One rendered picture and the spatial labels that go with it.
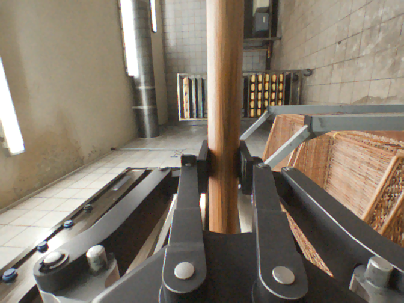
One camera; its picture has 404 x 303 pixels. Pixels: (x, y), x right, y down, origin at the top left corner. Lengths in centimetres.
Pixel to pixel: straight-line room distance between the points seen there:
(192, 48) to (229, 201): 518
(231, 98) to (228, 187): 8
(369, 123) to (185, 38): 498
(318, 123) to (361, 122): 11
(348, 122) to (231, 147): 50
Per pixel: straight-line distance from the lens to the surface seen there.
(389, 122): 71
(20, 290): 111
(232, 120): 17
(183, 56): 533
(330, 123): 63
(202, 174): 16
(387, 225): 70
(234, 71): 17
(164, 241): 81
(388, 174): 72
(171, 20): 556
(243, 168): 16
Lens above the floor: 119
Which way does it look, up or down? 5 degrees up
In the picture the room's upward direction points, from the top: 90 degrees counter-clockwise
